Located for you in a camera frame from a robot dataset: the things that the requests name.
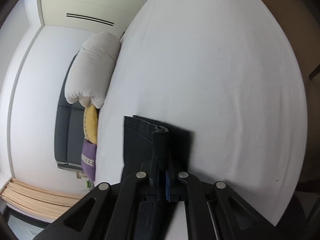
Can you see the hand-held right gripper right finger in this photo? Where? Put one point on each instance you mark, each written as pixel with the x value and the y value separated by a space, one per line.
pixel 168 182

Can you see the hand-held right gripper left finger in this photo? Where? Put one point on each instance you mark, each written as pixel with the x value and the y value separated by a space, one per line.
pixel 152 177

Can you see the dark denim pants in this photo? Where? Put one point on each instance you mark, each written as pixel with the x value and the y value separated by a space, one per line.
pixel 140 142

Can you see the purple pillow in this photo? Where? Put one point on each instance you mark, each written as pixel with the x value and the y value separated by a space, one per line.
pixel 89 160

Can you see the yellow pillow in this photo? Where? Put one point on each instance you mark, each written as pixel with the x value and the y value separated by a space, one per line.
pixel 91 125

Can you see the grey headboard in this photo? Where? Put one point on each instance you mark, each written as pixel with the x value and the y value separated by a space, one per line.
pixel 68 127

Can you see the white bed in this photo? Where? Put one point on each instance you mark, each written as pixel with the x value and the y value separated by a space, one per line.
pixel 205 92

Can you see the beige curtain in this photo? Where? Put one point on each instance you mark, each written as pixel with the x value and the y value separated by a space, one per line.
pixel 35 192

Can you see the white rolled duvet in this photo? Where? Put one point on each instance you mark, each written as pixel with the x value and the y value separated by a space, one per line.
pixel 91 72

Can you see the white wardrobe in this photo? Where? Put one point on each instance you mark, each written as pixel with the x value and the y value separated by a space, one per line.
pixel 100 2

